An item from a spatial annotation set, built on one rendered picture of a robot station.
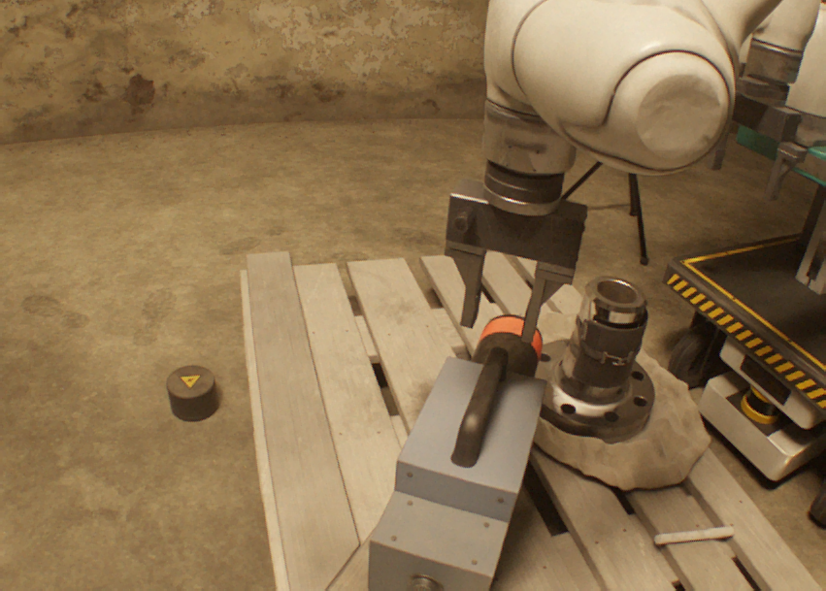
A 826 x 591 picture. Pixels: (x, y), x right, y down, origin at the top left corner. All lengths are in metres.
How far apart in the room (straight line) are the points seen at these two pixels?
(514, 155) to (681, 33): 0.24
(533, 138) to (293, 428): 0.68
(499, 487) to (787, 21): 0.79
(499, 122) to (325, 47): 2.58
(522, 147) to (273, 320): 0.85
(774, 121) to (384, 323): 0.86
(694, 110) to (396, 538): 0.52
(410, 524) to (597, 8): 0.54
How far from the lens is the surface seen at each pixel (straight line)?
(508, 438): 0.72
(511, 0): 0.50
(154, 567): 1.10
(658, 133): 0.34
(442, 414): 0.73
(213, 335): 1.54
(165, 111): 3.13
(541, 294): 0.62
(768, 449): 1.34
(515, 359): 0.88
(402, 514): 0.70
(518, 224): 0.58
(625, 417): 1.11
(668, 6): 0.38
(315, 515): 0.92
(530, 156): 0.54
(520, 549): 0.94
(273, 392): 1.11
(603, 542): 0.98
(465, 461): 0.68
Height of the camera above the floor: 0.90
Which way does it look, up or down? 31 degrees down
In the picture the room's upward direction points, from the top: 5 degrees clockwise
